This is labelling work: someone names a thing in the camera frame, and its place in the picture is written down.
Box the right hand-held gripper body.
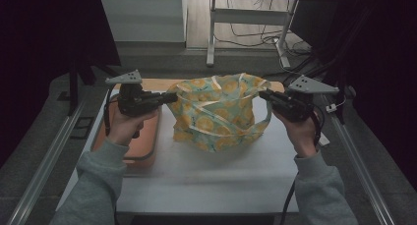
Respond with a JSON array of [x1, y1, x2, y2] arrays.
[[270, 75, 340, 123]]

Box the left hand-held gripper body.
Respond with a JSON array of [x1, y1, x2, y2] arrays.
[[104, 69, 165, 119]]

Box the pink plastic bin grey rim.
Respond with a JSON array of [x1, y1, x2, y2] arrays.
[[90, 100, 163, 169]]

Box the orange slice print cloth bag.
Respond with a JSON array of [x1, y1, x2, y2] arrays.
[[165, 73, 273, 153]]

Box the person's left hand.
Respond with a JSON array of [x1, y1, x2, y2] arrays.
[[107, 105, 162, 146]]

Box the person's right hand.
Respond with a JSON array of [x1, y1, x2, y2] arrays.
[[272, 108, 321, 159]]

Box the black floor plate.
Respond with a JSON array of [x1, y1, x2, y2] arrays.
[[69, 116, 96, 141]]

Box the black metal stand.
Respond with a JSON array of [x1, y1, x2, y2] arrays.
[[57, 59, 122, 117]]

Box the dark curtain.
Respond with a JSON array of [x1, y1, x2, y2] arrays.
[[0, 0, 121, 169], [289, 0, 417, 190]]

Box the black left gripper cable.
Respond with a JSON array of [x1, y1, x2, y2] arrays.
[[102, 83, 120, 138]]

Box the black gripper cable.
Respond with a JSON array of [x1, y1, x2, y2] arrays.
[[278, 110, 327, 225], [102, 83, 120, 138]]

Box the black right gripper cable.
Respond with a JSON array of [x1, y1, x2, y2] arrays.
[[278, 110, 327, 225]]

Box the white plug with cable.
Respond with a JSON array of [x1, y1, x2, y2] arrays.
[[325, 98, 348, 115]]

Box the black cables on floor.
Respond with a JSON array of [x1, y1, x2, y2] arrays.
[[214, 0, 313, 57]]

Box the white metal desk frame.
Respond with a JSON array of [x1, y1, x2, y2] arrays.
[[206, 0, 300, 69]]

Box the aluminium rail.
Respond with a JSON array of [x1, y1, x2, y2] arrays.
[[323, 95, 396, 225], [6, 98, 87, 225]]

